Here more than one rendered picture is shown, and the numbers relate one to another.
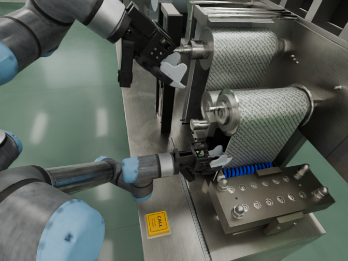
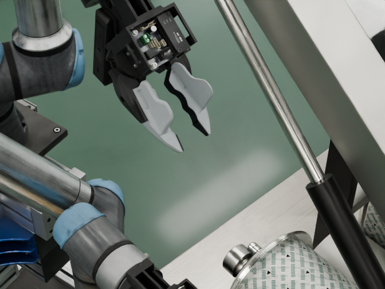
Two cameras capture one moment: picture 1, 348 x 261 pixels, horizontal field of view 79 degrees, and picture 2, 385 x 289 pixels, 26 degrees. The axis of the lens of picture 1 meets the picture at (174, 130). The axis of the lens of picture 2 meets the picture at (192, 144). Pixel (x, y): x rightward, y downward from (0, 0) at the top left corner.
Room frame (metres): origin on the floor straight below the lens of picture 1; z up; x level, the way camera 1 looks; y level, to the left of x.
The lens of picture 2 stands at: (0.22, -0.64, 2.06)
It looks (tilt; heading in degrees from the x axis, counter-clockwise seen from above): 46 degrees down; 68
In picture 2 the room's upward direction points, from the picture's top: straight up
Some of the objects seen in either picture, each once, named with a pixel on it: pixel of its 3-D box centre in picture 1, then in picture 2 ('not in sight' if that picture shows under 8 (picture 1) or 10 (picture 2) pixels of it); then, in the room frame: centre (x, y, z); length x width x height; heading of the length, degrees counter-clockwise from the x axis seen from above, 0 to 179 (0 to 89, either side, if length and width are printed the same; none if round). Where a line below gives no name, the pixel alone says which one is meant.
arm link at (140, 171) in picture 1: (141, 169); (93, 243); (0.36, 0.09, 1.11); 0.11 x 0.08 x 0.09; 109
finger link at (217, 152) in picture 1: (218, 151); not in sight; (0.47, -0.16, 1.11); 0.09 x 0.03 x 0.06; 110
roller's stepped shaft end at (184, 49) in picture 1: (181, 50); not in sight; (0.72, 0.01, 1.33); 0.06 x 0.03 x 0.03; 109
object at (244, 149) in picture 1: (254, 150); not in sight; (0.49, -0.29, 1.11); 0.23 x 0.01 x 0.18; 109
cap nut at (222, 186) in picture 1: (223, 183); not in sight; (0.39, -0.19, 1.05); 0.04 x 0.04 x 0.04
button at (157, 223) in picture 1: (157, 223); not in sight; (0.28, 0.02, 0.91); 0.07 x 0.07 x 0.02; 19
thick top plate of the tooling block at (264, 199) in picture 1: (269, 195); not in sight; (0.39, -0.36, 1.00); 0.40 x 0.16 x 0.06; 109
